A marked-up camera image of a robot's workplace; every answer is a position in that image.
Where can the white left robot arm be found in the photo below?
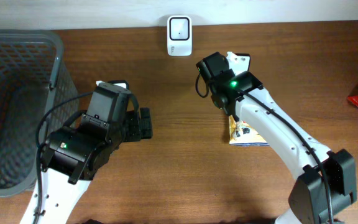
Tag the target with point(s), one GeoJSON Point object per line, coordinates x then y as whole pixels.
{"type": "Point", "coordinates": [69, 158]}

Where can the grey plastic mesh basket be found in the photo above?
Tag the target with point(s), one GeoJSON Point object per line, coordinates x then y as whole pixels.
{"type": "Point", "coordinates": [37, 95]}

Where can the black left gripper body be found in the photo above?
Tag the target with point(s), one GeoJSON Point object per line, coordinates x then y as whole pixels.
{"type": "Point", "coordinates": [130, 131]}

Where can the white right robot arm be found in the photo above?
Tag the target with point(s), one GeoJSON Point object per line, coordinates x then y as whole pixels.
{"type": "Point", "coordinates": [325, 181]}

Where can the white barcode scanner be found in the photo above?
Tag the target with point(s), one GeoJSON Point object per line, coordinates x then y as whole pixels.
{"type": "Point", "coordinates": [179, 36]}

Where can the beige wet wipes pack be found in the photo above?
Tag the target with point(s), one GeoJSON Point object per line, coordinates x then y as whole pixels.
{"type": "Point", "coordinates": [242, 134]}

